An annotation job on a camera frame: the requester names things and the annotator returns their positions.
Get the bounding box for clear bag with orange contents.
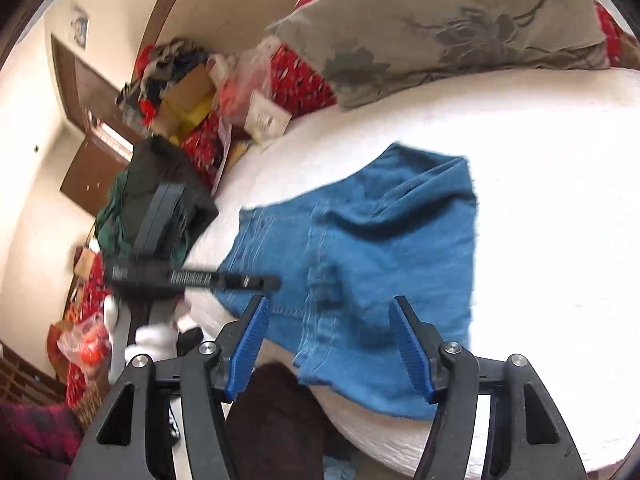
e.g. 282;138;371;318
210;52;273;128
56;312;112;377

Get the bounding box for blue denim pants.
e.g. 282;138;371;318
215;142;477;421

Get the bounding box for person's dark brown clothing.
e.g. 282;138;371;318
225;362;348;480

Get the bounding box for red printed blanket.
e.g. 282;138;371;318
135;0;640;196

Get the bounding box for pile of mixed clothes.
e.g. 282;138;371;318
117;37;211;111

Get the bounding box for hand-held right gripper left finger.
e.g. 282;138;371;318
67;295;272;480

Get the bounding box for wooden slatted rack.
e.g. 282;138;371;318
0;339;67;407

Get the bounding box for brown wooden door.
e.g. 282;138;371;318
50;35;147;217

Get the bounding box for white soft object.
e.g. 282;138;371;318
102;294;203;386

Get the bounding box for brown cardboard box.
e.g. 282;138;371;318
150;62;217;136

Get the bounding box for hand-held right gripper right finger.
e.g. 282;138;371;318
389;296;587;480

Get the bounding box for grey floral pillow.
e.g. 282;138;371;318
265;0;613;111

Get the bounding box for dark red plaid cloth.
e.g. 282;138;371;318
0;400;85;480

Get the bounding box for white paper sheet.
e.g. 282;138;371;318
246;91;293;148

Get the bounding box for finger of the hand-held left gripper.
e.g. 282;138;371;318
200;270;282;293

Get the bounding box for wall poster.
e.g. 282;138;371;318
67;5;92;49

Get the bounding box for white quilted bed cover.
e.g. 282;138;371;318
187;67;640;480

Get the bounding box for dark green cloth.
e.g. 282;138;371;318
94;170;133;261

